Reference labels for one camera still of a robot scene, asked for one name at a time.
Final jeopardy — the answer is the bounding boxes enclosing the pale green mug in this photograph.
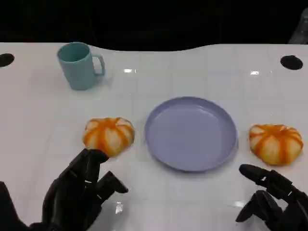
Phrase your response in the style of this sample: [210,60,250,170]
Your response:
[56,42,106,91]

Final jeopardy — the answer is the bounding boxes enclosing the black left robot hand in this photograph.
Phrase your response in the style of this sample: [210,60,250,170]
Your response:
[42,148,129,231]

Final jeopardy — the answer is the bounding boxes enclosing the orange white toy bread roll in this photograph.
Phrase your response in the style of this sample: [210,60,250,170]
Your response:
[83,117,135,158]
[249,124,304,167]

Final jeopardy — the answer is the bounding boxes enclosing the lilac plate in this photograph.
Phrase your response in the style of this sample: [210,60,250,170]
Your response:
[144,96,239,172]

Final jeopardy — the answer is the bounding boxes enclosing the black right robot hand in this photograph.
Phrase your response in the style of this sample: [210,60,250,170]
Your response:
[235,164,308,231]

